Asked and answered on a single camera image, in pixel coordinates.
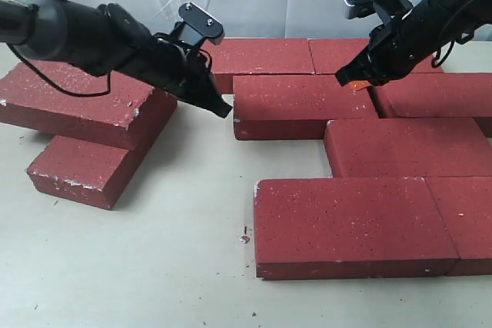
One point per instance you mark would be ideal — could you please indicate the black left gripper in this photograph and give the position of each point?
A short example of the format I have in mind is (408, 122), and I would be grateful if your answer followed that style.
(183, 73)

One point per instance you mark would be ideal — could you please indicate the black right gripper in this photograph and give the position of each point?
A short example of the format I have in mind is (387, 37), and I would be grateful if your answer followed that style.
(396, 48)

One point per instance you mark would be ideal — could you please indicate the red brick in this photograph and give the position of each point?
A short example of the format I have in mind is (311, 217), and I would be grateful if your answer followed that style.
(258, 56)
(84, 172)
(293, 107)
(118, 111)
(346, 228)
(465, 205)
(331, 54)

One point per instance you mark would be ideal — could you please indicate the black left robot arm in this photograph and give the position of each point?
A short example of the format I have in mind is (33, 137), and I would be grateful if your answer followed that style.
(107, 38)

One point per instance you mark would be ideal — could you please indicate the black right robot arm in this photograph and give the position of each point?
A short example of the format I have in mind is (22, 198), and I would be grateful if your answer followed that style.
(463, 18)

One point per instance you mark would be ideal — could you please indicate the red brick second row right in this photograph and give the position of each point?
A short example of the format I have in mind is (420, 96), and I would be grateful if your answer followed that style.
(440, 95)

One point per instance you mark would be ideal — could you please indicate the red brick third row right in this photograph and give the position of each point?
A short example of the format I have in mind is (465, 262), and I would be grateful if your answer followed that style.
(407, 147)

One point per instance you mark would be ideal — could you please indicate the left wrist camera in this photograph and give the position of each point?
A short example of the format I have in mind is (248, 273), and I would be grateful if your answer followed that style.
(198, 26)

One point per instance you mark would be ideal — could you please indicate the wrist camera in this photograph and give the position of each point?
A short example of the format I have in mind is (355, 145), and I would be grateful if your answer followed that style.
(198, 26)
(386, 10)

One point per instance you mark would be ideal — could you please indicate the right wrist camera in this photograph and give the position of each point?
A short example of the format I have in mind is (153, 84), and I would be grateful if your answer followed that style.
(386, 10)

